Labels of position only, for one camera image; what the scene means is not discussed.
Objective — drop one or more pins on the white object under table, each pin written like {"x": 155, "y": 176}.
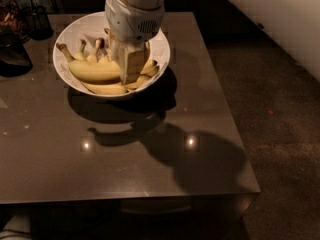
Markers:
{"x": 17, "y": 228}

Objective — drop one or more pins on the dark object at left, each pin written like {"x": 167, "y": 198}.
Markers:
{"x": 14, "y": 60}

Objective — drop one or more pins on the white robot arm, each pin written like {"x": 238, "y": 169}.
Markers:
{"x": 132, "y": 23}

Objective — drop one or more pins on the black mesh pen cup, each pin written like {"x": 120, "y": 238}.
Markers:
{"x": 37, "y": 21}

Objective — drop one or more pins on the middle brown-stemmed banana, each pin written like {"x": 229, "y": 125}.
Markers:
{"x": 99, "y": 43}

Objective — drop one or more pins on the white bowl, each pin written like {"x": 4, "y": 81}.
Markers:
{"x": 90, "y": 28}

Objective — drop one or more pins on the left green-stemmed banana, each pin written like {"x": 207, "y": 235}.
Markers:
{"x": 79, "y": 55}

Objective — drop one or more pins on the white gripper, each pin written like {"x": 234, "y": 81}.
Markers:
{"x": 131, "y": 21}

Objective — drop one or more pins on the yellow banana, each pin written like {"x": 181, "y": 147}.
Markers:
{"x": 150, "y": 68}
{"x": 141, "y": 79}
{"x": 90, "y": 72}
{"x": 109, "y": 89}

